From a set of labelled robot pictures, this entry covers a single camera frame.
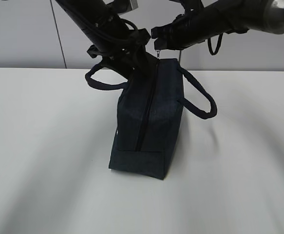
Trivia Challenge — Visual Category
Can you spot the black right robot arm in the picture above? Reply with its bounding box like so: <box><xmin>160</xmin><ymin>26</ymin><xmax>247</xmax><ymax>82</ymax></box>
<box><xmin>151</xmin><ymin>0</ymin><xmax>284</xmax><ymax>55</ymax></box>

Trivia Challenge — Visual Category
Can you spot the dark navy lunch bag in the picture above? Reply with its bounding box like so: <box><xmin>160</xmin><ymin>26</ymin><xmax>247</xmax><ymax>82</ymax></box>
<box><xmin>85</xmin><ymin>56</ymin><xmax>217</xmax><ymax>180</ymax></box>

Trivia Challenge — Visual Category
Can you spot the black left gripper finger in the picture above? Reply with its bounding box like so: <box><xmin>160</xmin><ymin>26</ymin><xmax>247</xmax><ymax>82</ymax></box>
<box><xmin>102</xmin><ymin>57</ymin><xmax>138</xmax><ymax>80</ymax></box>
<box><xmin>129</xmin><ymin>45</ymin><xmax>157</xmax><ymax>76</ymax></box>

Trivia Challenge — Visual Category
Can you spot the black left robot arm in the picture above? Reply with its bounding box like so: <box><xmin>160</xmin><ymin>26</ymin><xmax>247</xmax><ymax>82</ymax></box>
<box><xmin>57</xmin><ymin>0</ymin><xmax>157</xmax><ymax>79</ymax></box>

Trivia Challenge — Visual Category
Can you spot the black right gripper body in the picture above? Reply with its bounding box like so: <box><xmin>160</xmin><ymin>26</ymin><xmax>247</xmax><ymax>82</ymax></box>
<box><xmin>151</xmin><ymin>15</ymin><xmax>208</xmax><ymax>50</ymax></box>

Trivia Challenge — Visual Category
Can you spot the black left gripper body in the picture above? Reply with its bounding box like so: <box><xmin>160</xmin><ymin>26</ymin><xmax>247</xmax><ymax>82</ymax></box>
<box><xmin>87</xmin><ymin>28</ymin><xmax>151</xmax><ymax>61</ymax></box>

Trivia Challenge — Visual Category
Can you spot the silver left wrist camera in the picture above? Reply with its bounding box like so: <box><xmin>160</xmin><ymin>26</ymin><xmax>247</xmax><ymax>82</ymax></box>
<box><xmin>107</xmin><ymin>0</ymin><xmax>138</xmax><ymax>15</ymax></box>

